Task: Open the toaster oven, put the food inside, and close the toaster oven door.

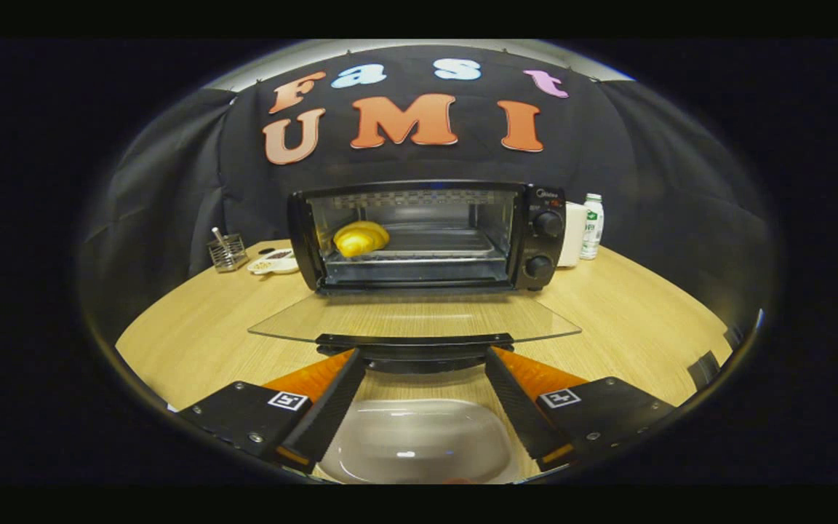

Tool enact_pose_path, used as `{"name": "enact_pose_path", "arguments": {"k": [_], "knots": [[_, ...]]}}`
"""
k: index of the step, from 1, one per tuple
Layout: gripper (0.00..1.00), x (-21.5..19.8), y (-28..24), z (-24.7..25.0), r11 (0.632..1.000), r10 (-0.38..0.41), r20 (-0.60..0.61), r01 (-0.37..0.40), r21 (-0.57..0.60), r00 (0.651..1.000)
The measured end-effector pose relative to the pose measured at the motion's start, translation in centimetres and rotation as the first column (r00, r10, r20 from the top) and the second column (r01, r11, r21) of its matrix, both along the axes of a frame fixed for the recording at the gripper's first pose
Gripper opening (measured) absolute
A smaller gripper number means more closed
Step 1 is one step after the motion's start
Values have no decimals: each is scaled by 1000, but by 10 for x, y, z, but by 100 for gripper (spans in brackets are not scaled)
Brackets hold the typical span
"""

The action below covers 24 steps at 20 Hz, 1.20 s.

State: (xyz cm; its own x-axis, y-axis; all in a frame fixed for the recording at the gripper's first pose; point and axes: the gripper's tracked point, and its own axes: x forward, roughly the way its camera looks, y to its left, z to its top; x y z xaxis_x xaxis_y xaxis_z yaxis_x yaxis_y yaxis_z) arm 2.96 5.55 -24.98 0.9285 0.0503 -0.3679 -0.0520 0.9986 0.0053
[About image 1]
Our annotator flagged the black toaster oven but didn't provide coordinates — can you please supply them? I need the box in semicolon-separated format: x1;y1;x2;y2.
248;180;582;375

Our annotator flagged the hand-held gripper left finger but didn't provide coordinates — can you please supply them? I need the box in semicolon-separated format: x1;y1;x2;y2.
177;348;369;475

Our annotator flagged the black backdrop cloth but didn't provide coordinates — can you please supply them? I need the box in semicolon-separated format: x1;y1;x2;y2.
81;44;776;343

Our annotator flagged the white bottle green label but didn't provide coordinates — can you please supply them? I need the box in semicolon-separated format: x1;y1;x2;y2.
580;193;605;261

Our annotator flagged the yellow croissant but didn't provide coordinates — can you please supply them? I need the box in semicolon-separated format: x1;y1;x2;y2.
332;221;391;258

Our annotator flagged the white bread toaster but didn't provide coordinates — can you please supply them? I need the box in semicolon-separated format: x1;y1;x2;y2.
557;202;589;268

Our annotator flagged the white divided snack dish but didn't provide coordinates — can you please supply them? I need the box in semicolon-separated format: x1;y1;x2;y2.
247;248;300;276

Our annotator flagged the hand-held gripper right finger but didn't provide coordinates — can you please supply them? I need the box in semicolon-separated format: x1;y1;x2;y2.
484;346;678;472

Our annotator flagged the white plate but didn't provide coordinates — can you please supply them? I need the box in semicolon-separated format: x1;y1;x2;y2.
317;398;525;485

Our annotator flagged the wire mesh holder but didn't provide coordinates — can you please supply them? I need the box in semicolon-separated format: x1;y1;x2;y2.
206;227;249;274

